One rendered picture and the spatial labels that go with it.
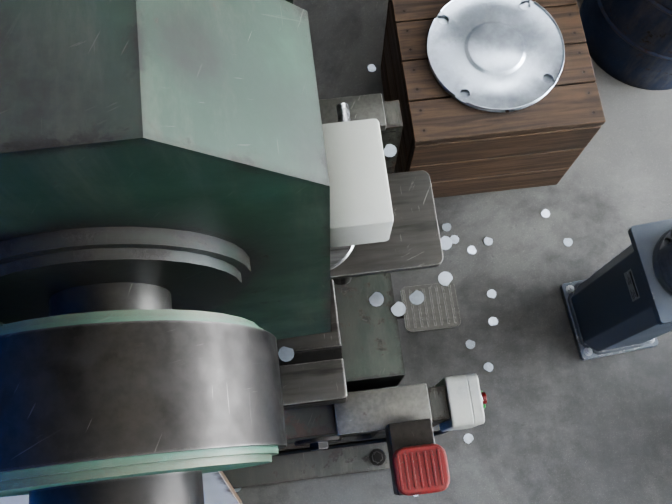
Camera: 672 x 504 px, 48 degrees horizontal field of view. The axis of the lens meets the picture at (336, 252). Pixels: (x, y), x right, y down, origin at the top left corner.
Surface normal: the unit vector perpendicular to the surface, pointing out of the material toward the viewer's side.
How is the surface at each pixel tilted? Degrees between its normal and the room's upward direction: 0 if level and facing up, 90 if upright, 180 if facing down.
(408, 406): 0
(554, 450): 0
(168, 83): 45
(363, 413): 0
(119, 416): 19
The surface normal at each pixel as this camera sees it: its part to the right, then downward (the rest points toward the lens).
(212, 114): 0.70, -0.29
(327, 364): 0.00, -0.29
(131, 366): 0.32, -0.31
